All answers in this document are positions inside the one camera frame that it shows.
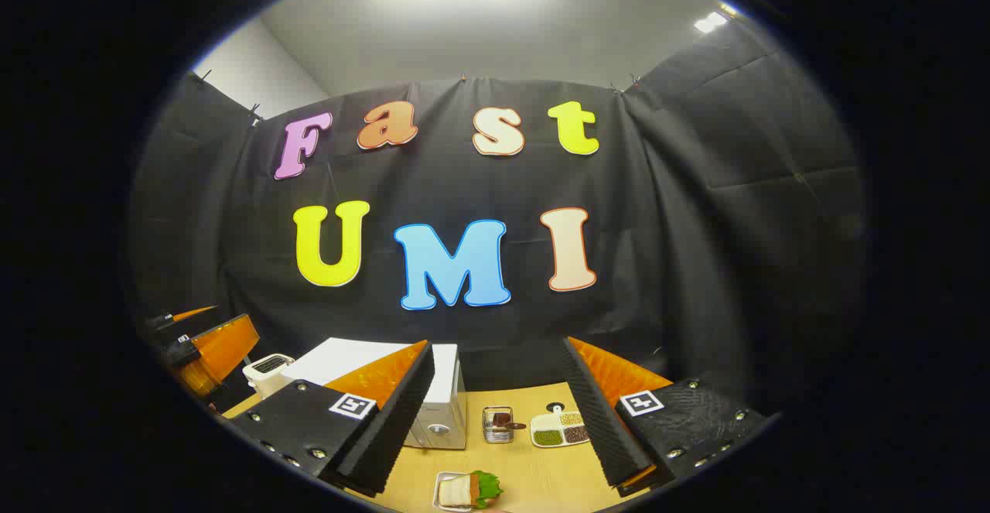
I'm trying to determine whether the sandwich with green lettuce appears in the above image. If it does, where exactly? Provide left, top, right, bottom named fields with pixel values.
left=438, top=470, right=504, bottom=511

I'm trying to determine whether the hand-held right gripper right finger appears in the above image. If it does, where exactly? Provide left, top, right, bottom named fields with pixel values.
left=562, top=337, right=766, bottom=497

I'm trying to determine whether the black backdrop cloth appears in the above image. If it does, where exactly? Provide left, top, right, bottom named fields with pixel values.
left=128, top=14, right=867, bottom=413

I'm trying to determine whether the white divided dish with beans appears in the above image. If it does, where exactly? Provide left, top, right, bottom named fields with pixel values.
left=530, top=403, right=592, bottom=449

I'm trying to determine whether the metal wire basket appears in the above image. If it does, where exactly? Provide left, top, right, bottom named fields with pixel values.
left=482, top=406, right=516, bottom=444

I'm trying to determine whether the small white rectangular plate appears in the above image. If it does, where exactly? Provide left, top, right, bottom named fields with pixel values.
left=432, top=471, right=474, bottom=513

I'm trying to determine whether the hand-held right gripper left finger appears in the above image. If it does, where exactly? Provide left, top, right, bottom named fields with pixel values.
left=224, top=340, right=435, bottom=497

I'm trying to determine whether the white microwave oven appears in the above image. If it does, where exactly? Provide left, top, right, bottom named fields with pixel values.
left=282, top=337, right=468, bottom=450

